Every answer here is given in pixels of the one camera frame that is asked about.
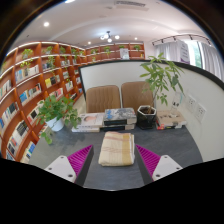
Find white window curtain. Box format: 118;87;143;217
199;41;224;81
154;41;183;63

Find large white book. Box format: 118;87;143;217
77;112;106;129

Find black track light rail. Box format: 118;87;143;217
151;33;213;47

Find clear acrylic sign stand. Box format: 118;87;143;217
170;91;184;116

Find dark blue book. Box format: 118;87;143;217
99;123;136;132

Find ceiling lamp cluster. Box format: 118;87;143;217
99;30;121;44

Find brown leather chair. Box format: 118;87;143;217
85;84;122;114
120;81;155;111

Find white wall socket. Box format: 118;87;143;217
184;94;197;114
194;102;207;123

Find recessed ceiling lights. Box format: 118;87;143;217
43;0;140;46

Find pothos plant in white pot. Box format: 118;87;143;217
35;94;82;145

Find orange bookshelf unit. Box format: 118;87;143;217
0;40;147;164

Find ceiling air vent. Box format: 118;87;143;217
113;0;149;11

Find thick dark photo book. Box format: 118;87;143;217
102;107;138;127

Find cream yellow striped towel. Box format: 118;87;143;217
97;131;136;167

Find beige book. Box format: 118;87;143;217
156;109;188;128

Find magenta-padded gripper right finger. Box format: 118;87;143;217
134;143;184;186

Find red black book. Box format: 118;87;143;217
155;122;184;131

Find thin white book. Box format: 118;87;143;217
70;125;101;133

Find money tree in black pot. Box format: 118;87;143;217
136;52;185;131

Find white poster on shelf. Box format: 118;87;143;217
119;48;130;60

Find white roll-up banner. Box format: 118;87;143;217
179;40;191;65

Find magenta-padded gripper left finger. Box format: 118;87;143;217
44;144;95;187

